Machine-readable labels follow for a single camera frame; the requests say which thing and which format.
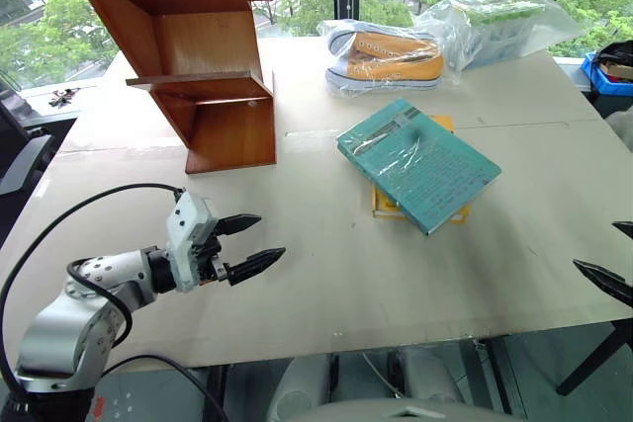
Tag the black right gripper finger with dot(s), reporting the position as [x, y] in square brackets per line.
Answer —
[605, 278]
[624, 229]

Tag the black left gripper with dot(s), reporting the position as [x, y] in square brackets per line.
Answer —
[211, 264]

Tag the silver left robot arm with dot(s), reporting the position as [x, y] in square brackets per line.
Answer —
[74, 328]

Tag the yellow book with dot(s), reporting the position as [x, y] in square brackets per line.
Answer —
[388, 207]

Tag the brown wooden bookshelf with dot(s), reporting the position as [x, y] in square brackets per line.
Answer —
[207, 81]

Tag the teal book in clear wrap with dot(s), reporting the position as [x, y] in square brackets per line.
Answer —
[420, 165]

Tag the black table leg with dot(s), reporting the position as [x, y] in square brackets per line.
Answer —
[593, 358]
[502, 372]

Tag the white rounded object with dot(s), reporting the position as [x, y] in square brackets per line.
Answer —
[622, 126]

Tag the blue plastic bin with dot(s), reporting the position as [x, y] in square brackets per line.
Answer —
[605, 83]

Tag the black bag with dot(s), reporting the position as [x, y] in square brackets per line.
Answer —
[615, 52]

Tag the large clear plastic bag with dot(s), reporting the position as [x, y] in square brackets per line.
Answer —
[554, 22]

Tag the orange canvas sneaker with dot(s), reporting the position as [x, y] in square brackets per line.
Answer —
[381, 45]
[395, 71]

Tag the clear shoe plastic bag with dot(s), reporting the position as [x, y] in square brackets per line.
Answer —
[336, 26]

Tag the dark bunch of keys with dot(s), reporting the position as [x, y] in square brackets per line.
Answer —
[63, 97]

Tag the green-lidded clear container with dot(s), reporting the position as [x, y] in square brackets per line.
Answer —
[499, 22]

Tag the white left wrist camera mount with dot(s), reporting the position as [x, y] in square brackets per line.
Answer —
[185, 224]

